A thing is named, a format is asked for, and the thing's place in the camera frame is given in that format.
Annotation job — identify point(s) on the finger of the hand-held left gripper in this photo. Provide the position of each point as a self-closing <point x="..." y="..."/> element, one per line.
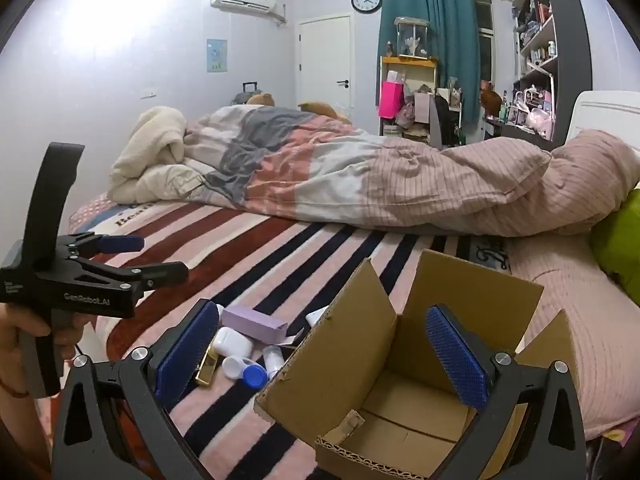
<point x="160" y="272"/>
<point x="120" y="244"/>

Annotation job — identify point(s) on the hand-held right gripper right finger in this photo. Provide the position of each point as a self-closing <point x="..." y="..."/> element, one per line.
<point x="455" y="360"/>

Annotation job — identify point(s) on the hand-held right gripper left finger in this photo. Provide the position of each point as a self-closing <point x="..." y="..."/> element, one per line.
<point x="187" y="355"/>

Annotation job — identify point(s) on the small translucent white bottle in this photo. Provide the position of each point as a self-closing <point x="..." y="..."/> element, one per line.
<point x="272" y="360"/>

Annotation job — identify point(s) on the brown cardboard box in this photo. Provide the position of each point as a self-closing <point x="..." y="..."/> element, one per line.
<point x="350" y="330"/>

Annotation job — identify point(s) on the person's left hand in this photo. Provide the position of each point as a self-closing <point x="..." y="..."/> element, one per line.
<point x="10" y="350"/>

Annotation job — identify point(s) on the gold lipstick tube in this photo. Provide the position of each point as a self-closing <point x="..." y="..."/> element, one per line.
<point x="206" y="367"/>

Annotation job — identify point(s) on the white plastic bottle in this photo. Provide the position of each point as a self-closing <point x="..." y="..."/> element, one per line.
<point x="227" y="340"/>

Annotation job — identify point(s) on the white and blue lens case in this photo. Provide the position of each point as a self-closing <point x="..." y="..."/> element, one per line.
<point x="252" y="376"/>

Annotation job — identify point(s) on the purple cardboard carton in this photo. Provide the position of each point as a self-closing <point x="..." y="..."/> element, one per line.
<point x="255" y="322"/>

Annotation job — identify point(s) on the cream fleece blanket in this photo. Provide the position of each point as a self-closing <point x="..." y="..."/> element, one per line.
<point x="155" y="160"/>

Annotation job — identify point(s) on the pink ribbed pillow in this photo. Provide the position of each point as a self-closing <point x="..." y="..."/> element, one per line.
<point x="565" y="310"/>

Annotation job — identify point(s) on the striped blanket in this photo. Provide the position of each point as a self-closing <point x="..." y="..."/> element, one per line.
<point x="280" y="245"/>

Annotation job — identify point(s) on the white charger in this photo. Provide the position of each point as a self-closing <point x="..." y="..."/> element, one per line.
<point x="316" y="317"/>

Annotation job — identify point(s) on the dark printed bag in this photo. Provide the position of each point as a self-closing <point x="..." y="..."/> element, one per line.
<point x="617" y="452"/>

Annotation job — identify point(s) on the pink and grey patchwork duvet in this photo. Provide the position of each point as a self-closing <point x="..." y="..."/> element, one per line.
<point x="400" y="180"/>

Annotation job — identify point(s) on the grey suitcase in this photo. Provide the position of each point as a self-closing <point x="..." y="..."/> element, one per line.
<point x="242" y="97"/>

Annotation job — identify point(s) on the brown plush bear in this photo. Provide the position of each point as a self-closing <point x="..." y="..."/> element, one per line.
<point x="261" y="100"/>
<point x="320" y="109"/>

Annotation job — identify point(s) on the green pillow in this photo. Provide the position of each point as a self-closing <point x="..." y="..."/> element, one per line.
<point x="617" y="240"/>

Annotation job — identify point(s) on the dark cluttered desk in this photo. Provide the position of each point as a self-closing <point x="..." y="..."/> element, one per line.
<point x="515" y="132"/>

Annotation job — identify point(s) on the dark chair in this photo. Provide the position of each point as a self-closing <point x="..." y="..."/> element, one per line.
<point x="442" y="120"/>

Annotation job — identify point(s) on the brown plush toy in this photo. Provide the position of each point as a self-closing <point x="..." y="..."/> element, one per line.
<point x="492" y="99"/>

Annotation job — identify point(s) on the bright pink bag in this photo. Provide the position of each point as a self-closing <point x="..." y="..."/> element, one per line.
<point x="391" y="100"/>

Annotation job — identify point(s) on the white door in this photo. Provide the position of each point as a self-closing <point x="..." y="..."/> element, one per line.
<point x="322" y="55"/>

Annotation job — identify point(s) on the white headboard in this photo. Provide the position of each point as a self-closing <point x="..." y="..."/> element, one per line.
<point x="605" y="110"/>

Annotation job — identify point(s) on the yellow wooden shelf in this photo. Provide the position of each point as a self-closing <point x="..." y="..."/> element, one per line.
<point x="410" y="61"/>

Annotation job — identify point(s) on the teal curtain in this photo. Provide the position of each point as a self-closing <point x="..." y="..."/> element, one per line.
<point x="450" y="35"/>

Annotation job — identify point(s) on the glass display case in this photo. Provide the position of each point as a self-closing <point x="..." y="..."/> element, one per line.
<point x="412" y="37"/>

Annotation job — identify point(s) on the window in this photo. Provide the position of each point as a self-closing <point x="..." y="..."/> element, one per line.
<point x="484" y="25"/>

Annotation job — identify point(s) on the dark tall bookshelf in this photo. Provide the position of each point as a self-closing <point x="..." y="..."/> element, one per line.
<point x="570" y="20"/>

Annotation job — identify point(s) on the wall poster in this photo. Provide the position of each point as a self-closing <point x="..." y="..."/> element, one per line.
<point x="217" y="55"/>

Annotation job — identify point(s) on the round wall clock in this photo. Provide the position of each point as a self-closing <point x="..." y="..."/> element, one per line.
<point x="366" y="0"/>

